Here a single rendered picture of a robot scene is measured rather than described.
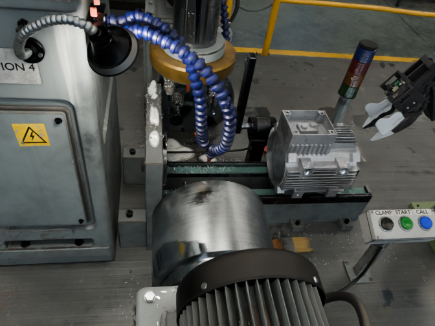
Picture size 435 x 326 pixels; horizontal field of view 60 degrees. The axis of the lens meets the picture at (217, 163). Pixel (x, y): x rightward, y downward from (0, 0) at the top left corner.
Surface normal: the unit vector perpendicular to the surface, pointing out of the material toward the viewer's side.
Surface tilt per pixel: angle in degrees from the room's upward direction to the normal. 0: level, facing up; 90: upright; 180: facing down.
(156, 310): 0
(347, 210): 90
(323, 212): 90
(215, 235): 6
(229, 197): 9
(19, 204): 90
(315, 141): 90
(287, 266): 17
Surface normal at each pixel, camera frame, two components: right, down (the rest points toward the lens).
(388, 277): 0.12, -0.70
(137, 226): 0.12, 0.72
